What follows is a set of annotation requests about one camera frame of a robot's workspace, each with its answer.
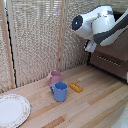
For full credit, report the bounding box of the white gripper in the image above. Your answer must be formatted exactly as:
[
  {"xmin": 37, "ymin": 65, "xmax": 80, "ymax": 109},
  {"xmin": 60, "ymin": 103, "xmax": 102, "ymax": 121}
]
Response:
[{"xmin": 84, "ymin": 39, "xmax": 98, "ymax": 54}]

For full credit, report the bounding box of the brown drawer with metal handle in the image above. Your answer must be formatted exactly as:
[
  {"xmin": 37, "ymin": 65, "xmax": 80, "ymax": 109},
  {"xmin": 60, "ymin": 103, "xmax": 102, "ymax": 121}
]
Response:
[
  {"xmin": 95, "ymin": 33, "xmax": 128, "ymax": 63},
  {"xmin": 89, "ymin": 49, "xmax": 128, "ymax": 81}
]

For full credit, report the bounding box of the pink cup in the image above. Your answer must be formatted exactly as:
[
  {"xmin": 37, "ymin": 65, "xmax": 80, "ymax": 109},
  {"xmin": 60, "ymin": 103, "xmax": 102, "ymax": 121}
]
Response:
[{"xmin": 45, "ymin": 69, "xmax": 63, "ymax": 86}]

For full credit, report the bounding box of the dark brown drawer cabinet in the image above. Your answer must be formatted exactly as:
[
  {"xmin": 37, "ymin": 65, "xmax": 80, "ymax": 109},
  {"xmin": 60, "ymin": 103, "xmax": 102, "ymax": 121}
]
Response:
[{"xmin": 87, "ymin": 9, "xmax": 128, "ymax": 83}]

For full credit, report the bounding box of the blue cup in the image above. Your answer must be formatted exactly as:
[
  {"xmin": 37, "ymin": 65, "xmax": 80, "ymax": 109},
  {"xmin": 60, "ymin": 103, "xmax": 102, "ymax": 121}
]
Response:
[{"xmin": 49, "ymin": 81, "xmax": 69, "ymax": 103}]

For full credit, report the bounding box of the orange block with white stripes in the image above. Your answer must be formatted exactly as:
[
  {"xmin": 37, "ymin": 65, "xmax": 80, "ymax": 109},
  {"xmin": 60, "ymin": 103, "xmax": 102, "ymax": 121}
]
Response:
[{"xmin": 68, "ymin": 82, "xmax": 84, "ymax": 94}]

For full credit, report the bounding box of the beige bamboo screen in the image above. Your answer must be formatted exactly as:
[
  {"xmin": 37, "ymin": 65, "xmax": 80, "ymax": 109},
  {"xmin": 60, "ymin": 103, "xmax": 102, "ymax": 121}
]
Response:
[{"xmin": 0, "ymin": 0, "xmax": 101, "ymax": 94}]

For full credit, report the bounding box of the pale white rounded object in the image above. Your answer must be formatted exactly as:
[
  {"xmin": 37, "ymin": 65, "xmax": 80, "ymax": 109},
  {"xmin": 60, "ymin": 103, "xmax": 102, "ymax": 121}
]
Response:
[{"xmin": 111, "ymin": 105, "xmax": 128, "ymax": 128}]

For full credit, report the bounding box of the white plate with patterned rim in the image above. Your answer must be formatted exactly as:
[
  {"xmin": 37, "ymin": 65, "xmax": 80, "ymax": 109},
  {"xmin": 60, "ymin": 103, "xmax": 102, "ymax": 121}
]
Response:
[{"xmin": 0, "ymin": 93, "xmax": 32, "ymax": 128}]

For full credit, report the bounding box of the silver drawer handle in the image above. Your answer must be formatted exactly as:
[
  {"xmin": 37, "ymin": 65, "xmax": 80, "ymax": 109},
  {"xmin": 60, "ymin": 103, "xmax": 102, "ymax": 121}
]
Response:
[{"xmin": 96, "ymin": 55, "xmax": 122, "ymax": 67}]

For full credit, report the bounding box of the wooden screen post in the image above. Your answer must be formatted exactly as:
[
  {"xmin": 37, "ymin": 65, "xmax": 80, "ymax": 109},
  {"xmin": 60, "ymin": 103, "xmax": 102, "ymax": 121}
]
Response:
[
  {"xmin": 0, "ymin": 0, "xmax": 17, "ymax": 89},
  {"xmin": 56, "ymin": 0, "xmax": 67, "ymax": 73}
]

